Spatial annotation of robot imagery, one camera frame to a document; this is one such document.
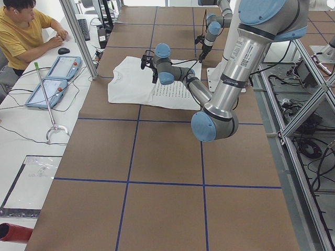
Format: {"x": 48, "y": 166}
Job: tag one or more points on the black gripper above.
{"x": 155, "y": 74}
{"x": 203, "y": 54}

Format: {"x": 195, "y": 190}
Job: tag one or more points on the white long-sleeve printed shirt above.
{"x": 132, "y": 85}

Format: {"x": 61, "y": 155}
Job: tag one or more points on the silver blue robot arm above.
{"x": 253, "y": 27}
{"x": 214, "y": 25}

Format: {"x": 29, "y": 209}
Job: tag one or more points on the black keyboard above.
{"x": 82, "y": 23}

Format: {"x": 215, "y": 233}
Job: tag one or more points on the upper blue teach pendant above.
{"x": 65, "y": 67}

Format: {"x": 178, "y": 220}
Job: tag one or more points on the blue teach pendant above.
{"x": 65, "y": 67}
{"x": 55, "y": 89}

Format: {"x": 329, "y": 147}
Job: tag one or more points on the black computer mouse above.
{"x": 63, "y": 51}

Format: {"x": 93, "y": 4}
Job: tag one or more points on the lower blue teach pendant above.
{"x": 55, "y": 89}

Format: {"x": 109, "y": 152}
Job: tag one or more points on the person in yellow shirt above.
{"x": 27, "y": 34}

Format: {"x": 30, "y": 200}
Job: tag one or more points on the clear plastic document sleeve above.
{"x": 30, "y": 187}

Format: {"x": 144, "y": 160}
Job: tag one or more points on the red cylinder object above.
{"x": 15, "y": 233}

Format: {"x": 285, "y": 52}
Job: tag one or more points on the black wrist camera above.
{"x": 199, "y": 39}
{"x": 146, "y": 61}

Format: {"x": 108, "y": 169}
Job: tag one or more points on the aluminium frame post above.
{"x": 73, "y": 24}

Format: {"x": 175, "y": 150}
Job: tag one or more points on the green handled reacher grabber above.
{"x": 55, "y": 127}

